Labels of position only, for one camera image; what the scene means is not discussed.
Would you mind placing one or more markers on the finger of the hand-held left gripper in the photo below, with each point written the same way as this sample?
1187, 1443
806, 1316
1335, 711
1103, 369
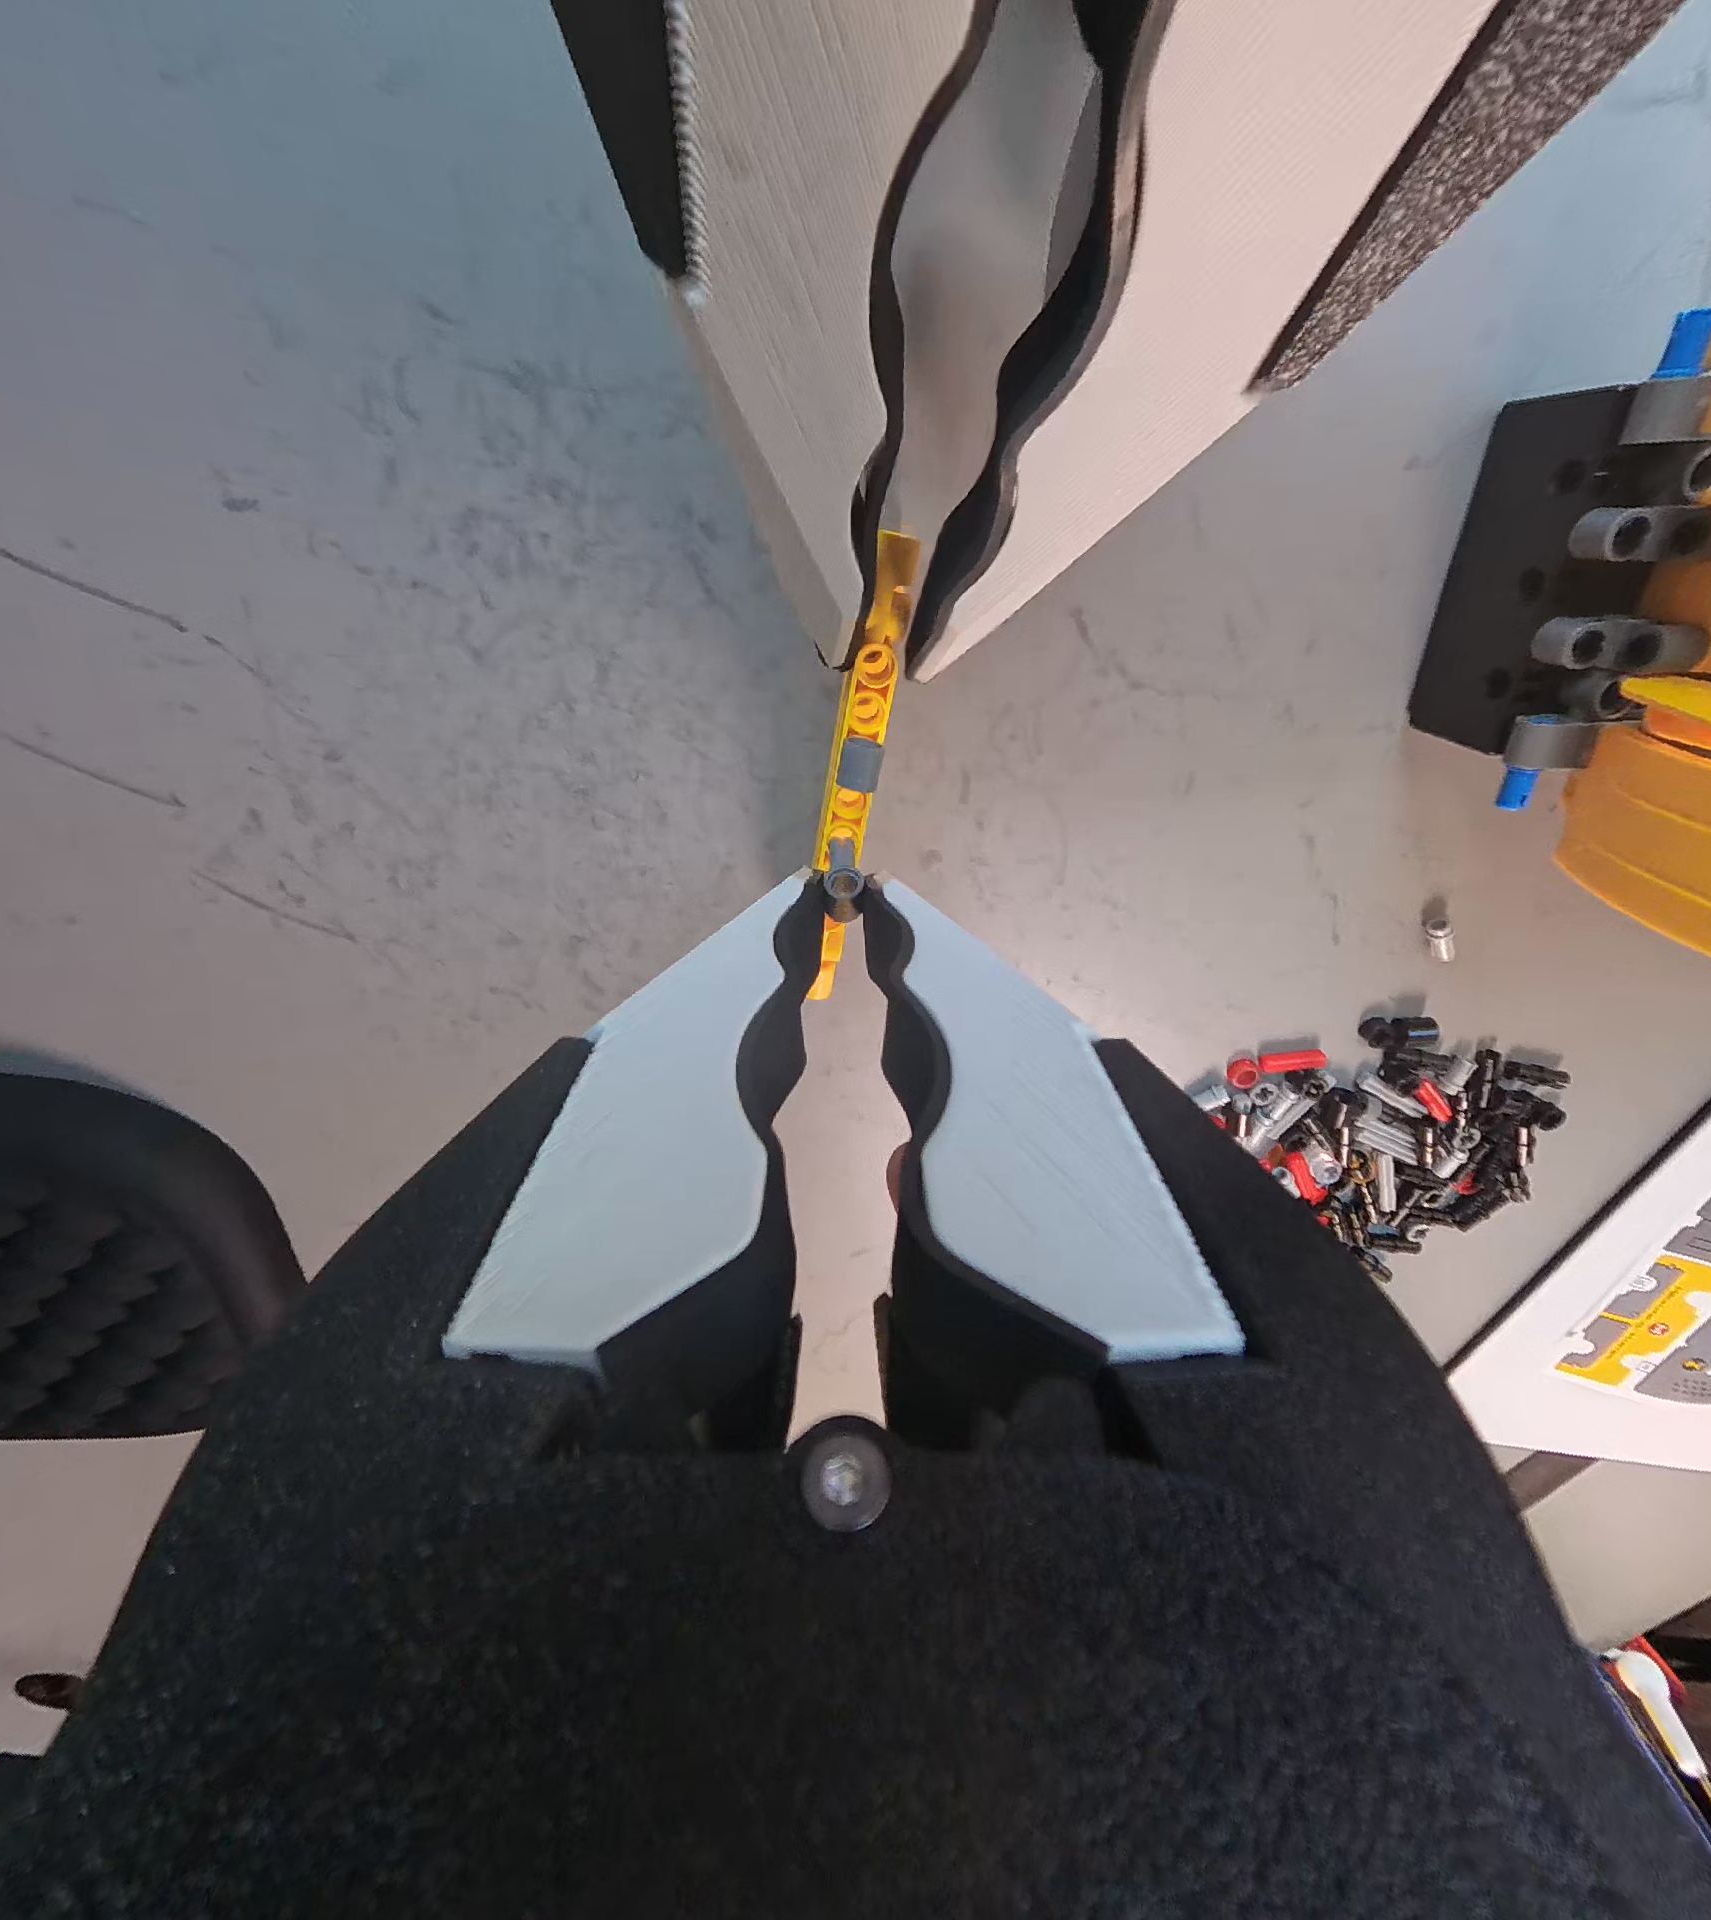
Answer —
1215, 225
780, 301

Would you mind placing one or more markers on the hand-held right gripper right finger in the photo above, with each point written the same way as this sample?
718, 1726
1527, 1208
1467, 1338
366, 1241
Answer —
1065, 1201

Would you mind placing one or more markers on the long yellow lego beam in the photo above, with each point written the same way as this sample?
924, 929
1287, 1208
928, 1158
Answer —
870, 699

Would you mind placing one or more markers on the pile of lego pins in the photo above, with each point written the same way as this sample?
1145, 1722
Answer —
1395, 1124

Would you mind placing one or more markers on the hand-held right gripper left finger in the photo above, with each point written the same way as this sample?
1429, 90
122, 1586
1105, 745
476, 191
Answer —
616, 1201

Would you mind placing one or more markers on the yellow lego robot model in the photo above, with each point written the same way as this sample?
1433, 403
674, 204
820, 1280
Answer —
1695, 630

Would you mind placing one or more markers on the small grey lego pin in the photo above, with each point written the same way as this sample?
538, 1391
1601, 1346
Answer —
1437, 931

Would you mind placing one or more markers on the black mesh elbow pad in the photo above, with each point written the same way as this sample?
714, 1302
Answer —
60, 1260

